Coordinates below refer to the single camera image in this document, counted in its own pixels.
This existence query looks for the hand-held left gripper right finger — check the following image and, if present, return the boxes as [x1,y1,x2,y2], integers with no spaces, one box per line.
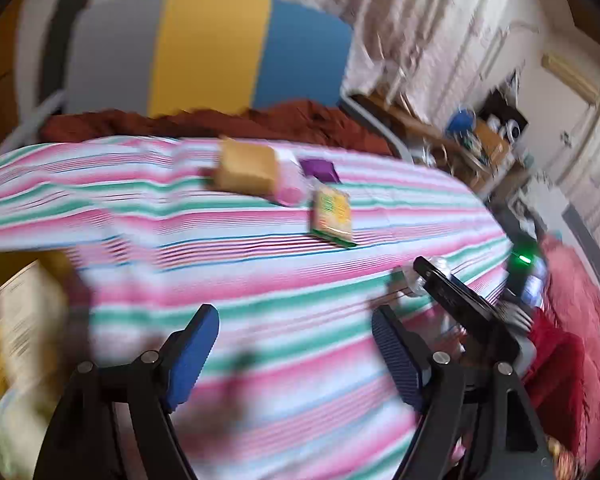
[371,306,556,480]

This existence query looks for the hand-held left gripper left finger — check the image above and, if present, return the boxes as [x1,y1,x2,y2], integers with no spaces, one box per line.
[32,304,221,480]

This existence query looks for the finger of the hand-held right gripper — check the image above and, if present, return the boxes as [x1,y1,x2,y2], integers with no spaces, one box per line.
[412,256,521,361]

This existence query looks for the yellow storage container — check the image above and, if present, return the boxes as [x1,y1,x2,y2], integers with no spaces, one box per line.
[0,250,91,480]

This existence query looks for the red blanket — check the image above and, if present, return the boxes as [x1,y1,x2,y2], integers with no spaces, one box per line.
[525,240,600,471]

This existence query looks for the pink green striped tablecloth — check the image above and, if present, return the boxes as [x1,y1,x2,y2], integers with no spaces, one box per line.
[0,135,516,480]

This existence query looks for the pale side curtain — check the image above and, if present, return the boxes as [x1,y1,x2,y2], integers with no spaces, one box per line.
[555,75,600,281]

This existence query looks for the yellow green packet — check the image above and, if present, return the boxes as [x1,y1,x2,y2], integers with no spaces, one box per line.
[309,184,357,249]

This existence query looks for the white printed box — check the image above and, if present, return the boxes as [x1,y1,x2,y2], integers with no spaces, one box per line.
[0,260,71,396]

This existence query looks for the black appliance box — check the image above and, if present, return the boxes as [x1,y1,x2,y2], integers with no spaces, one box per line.
[480,87,528,141]

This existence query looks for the wooden desk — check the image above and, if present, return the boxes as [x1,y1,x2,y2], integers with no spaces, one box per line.
[355,92,521,191]

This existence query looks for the purple packet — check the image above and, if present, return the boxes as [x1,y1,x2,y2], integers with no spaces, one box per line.
[299,158,342,184]

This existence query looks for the large tan box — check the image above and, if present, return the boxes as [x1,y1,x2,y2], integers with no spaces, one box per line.
[212,139,281,196]

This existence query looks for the pink tube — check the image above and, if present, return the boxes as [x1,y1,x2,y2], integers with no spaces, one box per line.
[275,152,315,208]

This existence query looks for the brown red cloth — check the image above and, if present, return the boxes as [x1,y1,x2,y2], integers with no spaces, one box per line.
[40,99,396,158]

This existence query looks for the pale patterned curtain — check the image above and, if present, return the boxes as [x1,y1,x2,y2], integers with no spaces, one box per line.
[215,0,521,126]

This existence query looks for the grey yellow blue office chair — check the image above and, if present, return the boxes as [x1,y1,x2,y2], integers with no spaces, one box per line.
[10,0,416,161]

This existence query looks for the wall air conditioner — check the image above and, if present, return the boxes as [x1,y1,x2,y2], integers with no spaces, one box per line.
[540,52,600,103]

